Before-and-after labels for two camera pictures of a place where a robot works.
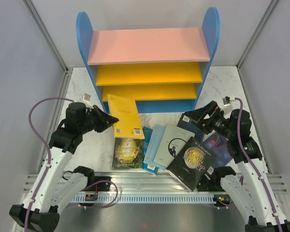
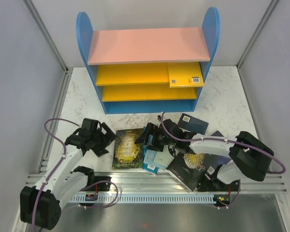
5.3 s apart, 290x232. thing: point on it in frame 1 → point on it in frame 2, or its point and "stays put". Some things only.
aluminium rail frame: [144, 182] stays put
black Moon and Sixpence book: [192, 163] stays put
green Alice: [127, 153] stays put
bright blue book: [147, 133] stays put
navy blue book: [186, 123] stays put
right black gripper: [197, 115] → [143, 139]
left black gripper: [105, 120] → [107, 138]
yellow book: [129, 125] → [186, 74]
